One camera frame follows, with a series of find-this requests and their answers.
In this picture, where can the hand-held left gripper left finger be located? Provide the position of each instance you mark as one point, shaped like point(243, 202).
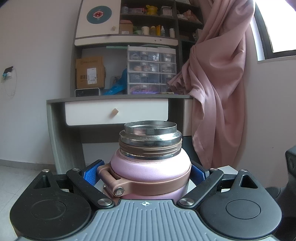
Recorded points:
point(92, 175)

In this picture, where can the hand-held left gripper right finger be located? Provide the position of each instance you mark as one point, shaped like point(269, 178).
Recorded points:
point(197, 174)

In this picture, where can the pink water bottle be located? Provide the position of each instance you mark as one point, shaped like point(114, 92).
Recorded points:
point(150, 171)

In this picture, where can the grey wooden desk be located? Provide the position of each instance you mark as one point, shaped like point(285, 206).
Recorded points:
point(60, 139)

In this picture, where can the white desk drawer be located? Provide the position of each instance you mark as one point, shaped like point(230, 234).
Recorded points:
point(92, 113)

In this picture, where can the pink curtain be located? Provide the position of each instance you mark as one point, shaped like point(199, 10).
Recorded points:
point(217, 92)

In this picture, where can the flat yellow-edged item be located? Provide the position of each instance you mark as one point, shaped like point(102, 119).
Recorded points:
point(167, 93)

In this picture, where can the blue ribbon bundle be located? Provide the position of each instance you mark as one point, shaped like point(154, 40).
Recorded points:
point(115, 89)

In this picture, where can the brown cardboard box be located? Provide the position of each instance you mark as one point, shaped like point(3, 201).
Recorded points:
point(90, 71)

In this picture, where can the clear plastic drawer organizer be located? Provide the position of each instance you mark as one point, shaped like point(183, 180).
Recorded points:
point(151, 69)

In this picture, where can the grey shelf unit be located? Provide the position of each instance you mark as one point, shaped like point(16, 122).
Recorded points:
point(129, 41)

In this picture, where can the dark framed window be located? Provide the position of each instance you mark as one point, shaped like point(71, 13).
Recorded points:
point(277, 27)

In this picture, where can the small white bottle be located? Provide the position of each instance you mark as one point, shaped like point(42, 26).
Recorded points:
point(171, 33)

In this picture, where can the white dropper bottle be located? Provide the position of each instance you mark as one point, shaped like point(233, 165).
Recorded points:
point(163, 32)

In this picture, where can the orange tube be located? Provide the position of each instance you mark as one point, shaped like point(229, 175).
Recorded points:
point(158, 30)

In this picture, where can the green jar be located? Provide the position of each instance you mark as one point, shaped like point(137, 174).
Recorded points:
point(137, 32)

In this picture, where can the yellow bottle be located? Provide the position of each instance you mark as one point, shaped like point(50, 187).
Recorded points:
point(152, 30)

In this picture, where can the small brown pink box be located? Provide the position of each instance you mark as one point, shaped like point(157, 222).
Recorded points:
point(126, 27)

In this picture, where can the cream jar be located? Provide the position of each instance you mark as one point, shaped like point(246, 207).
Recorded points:
point(145, 30)

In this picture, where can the white floral cabinet door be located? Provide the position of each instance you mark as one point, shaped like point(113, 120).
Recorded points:
point(99, 18)

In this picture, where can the orange snack packet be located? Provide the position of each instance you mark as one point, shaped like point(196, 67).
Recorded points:
point(187, 15)

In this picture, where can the grey patterned box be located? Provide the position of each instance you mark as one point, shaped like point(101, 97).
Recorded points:
point(166, 11)

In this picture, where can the pink flat packets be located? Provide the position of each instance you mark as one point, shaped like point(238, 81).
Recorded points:
point(136, 11)

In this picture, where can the yellow toy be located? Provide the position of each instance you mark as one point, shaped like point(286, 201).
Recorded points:
point(151, 9)

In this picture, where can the wall socket with charger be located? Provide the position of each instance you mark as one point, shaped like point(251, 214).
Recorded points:
point(7, 72)

